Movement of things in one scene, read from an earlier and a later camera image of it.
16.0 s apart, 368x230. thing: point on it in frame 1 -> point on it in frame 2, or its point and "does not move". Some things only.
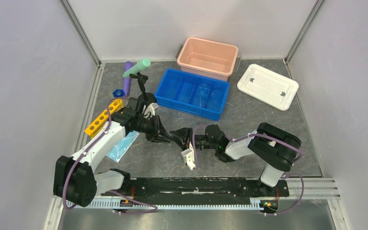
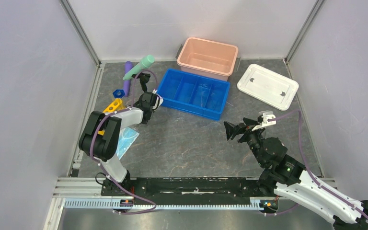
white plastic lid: x=273 y=88 does not move
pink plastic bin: x=209 y=59 does not move
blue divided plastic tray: x=202 y=97 does not move
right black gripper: x=183 y=136 -> x=232 y=130
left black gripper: x=157 y=134 -> x=145 y=122
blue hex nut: x=118 y=93 does not move
